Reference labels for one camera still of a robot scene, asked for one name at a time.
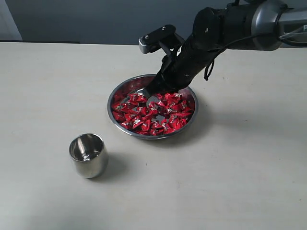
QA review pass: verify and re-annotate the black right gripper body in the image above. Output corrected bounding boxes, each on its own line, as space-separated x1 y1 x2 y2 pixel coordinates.
153 36 216 93

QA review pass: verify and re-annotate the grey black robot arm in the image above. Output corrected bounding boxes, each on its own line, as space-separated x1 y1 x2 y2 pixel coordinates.
139 0 307 97

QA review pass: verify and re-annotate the round stainless steel plate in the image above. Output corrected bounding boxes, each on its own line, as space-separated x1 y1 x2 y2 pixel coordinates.
107 74 199 140

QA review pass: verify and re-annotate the stainless steel cup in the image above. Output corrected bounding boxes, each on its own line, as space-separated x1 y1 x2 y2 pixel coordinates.
69 133 109 179

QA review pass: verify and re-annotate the red wrapped candy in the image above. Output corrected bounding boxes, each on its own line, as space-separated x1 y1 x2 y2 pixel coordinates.
179 100 193 113
151 121 164 129
131 116 143 129
112 111 125 122
128 93 147 105
168 115 182 130

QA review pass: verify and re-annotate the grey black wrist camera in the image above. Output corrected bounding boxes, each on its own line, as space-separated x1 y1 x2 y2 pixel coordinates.
139 24 184 56

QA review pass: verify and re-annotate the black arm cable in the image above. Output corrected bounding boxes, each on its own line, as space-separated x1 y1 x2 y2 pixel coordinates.
203 0 307 81

